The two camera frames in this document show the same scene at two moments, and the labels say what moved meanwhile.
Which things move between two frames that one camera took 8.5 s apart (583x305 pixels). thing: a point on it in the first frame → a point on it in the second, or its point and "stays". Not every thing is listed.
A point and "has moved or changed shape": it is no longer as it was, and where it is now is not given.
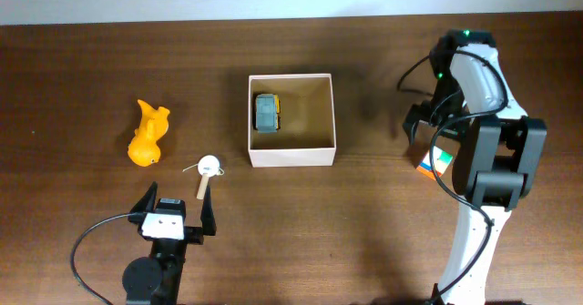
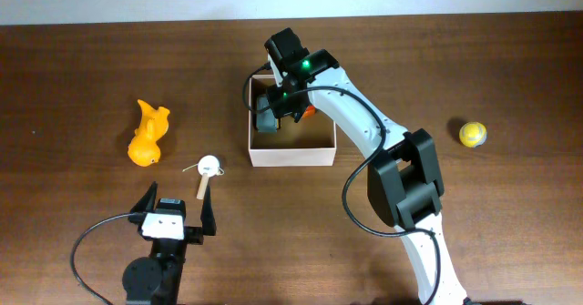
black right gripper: x=417 y=112 → x=277 y=105
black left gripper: x=196 y=233 stays
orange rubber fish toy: x=154 y=125 stays
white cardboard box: x=307 y=134 stays
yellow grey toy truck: x=267 y=113 stays
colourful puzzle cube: x=441 y=160 has moved or changed shape
